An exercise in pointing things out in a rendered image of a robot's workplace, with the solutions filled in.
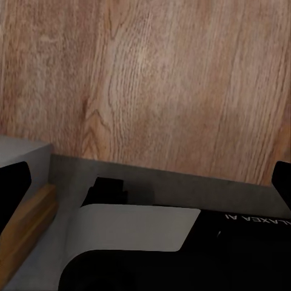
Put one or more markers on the door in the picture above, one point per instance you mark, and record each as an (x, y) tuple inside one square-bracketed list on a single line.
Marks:
[(24, 230)]

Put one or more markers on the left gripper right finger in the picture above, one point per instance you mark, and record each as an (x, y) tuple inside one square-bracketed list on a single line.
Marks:
[(281, 180)]

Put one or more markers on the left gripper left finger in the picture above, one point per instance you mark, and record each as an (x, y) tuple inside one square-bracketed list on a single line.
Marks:
[(15, 180)]

